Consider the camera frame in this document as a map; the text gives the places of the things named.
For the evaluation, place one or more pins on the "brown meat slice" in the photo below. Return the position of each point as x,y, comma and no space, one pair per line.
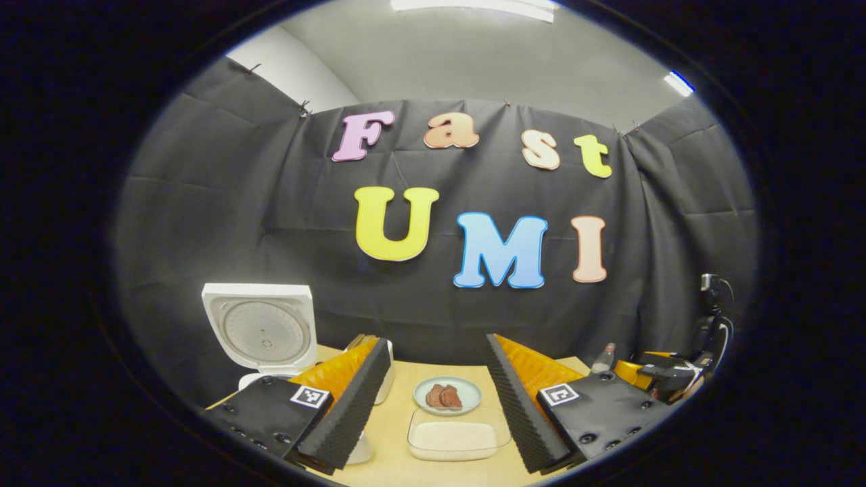
435,398
452,399

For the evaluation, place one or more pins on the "white toaster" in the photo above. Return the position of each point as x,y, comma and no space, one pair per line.
385,372

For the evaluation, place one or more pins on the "long ceiling light panel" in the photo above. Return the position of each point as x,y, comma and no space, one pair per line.
473,8

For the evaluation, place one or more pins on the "small ceiling light panel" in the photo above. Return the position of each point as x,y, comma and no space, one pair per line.
678,82

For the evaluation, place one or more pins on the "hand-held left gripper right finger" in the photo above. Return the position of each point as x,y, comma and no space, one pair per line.
521,412

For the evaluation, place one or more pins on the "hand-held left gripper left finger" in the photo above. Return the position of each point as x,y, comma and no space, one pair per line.
352,412

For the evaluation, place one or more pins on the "black backdrop cloth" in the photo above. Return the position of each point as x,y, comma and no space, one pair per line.
203,203

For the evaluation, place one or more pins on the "small grey bottle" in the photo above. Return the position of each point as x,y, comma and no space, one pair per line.
603,362

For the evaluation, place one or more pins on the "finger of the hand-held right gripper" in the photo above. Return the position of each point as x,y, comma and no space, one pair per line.
663,373
659,356

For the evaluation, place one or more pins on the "brown toast slice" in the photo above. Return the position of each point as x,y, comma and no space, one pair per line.
358,341

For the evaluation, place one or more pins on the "light blue plate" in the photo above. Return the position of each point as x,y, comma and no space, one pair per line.
471,396

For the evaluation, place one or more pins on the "white rice cooker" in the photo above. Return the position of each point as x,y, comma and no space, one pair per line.
260,331

